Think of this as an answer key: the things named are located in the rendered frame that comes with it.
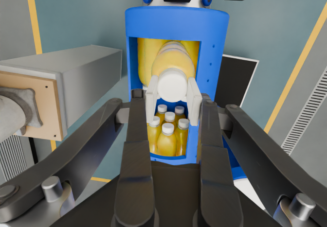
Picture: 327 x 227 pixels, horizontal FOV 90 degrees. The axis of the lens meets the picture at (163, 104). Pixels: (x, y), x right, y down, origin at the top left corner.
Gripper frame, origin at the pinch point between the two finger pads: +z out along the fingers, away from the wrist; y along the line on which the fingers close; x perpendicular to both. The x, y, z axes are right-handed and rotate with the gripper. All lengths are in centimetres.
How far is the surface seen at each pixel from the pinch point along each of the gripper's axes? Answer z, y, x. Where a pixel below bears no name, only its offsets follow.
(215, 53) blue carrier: 25.6, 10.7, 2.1
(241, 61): 130, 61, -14
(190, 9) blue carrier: 21.7, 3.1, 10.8
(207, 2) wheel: 47, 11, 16
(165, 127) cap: 28.0, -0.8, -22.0
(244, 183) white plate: 41, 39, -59
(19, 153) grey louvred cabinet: 119, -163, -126
